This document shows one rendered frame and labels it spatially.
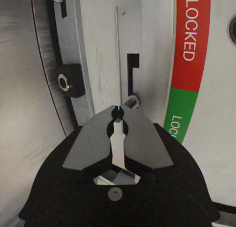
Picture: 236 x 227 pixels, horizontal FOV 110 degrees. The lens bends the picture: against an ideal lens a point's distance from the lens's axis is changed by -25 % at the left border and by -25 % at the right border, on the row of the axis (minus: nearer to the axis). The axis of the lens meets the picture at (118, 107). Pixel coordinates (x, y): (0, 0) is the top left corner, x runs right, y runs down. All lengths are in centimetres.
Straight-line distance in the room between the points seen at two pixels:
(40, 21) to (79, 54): 11
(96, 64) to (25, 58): 13
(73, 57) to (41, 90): 9
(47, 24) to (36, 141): 24
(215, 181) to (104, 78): 29
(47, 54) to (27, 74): 5
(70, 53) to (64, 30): 4
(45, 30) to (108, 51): 14
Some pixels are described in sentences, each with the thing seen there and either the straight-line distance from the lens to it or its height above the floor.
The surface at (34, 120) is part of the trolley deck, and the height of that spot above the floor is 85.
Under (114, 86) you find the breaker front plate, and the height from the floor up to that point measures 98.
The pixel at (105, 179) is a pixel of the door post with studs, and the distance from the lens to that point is 37.
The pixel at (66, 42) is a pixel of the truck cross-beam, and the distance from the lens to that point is 23.
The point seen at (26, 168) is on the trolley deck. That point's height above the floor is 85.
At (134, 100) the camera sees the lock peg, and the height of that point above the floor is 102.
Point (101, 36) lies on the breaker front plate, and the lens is 19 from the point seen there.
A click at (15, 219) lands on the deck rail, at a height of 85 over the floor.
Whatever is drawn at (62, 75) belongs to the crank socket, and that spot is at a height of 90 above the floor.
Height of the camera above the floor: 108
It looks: 28 degrees down
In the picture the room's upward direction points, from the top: 103 degrees clockwise
